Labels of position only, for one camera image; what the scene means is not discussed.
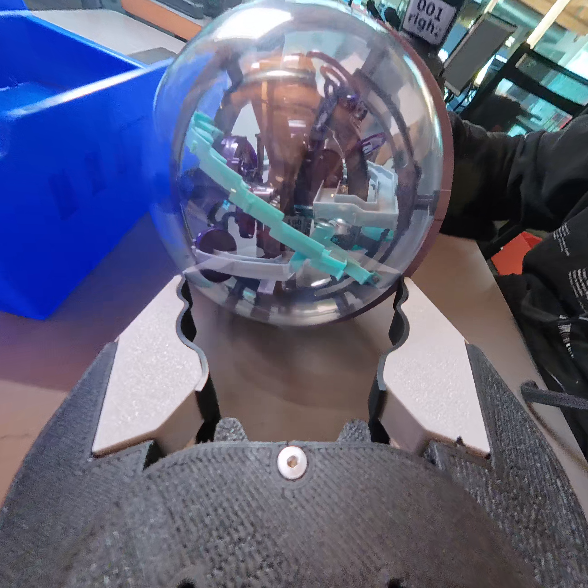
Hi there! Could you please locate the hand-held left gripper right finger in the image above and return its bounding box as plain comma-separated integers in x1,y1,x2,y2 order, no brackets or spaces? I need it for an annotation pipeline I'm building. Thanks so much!
370,275,492,458

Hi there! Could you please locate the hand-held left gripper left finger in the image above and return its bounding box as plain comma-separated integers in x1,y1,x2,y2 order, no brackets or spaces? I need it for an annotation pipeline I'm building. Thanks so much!
92,275,219,455

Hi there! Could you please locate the clear plastic maze ball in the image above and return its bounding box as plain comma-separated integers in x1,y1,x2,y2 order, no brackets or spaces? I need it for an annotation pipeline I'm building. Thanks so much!
154,0,455,328

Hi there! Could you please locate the person's right forearm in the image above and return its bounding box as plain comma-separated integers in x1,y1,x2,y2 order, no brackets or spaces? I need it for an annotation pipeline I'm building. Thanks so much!
439,112,588,240

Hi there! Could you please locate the black framed standing board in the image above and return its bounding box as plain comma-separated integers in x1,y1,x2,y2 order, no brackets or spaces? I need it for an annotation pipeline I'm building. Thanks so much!
443,14,517,96

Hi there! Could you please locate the black mesh office chair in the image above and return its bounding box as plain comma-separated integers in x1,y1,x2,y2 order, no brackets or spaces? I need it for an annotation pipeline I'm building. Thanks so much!
459,41,588,134

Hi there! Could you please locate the orange traffic cone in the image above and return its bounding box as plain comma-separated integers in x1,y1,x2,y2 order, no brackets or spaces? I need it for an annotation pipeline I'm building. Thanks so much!
492,232,544,277

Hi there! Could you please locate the blue plastic bin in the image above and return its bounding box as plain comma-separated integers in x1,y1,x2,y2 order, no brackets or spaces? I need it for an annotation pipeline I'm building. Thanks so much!
0,10,187,321

